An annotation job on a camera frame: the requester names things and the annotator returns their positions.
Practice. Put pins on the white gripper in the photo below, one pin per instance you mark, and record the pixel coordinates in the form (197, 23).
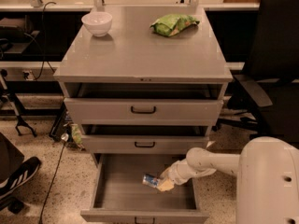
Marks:
(175, 174)

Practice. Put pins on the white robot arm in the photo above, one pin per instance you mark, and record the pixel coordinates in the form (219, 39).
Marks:
(267, 178)

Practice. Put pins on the grey open bottom drawer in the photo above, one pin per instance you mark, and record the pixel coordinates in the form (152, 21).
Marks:
(120, 196)

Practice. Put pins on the grey middle drawer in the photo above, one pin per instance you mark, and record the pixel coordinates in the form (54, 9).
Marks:
(135, 144)

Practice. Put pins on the grey drawer cabinet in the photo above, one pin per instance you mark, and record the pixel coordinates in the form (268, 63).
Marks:
(133, 62)

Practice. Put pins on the grey top drawer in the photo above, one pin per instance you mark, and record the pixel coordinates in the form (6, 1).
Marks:
(143, 111)

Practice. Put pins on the black white sneaker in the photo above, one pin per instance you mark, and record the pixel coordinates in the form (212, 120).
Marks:
(26, 171)

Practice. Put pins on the green chip bag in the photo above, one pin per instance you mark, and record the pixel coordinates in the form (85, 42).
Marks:
(172, 24)

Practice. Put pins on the black office chair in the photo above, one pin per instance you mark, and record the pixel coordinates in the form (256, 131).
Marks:
(267, 86)

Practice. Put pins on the black stand leg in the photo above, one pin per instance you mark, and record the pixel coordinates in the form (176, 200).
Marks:
(15, 104)

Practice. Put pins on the white bowl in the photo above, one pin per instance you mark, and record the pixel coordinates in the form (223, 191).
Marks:
(97, 23)

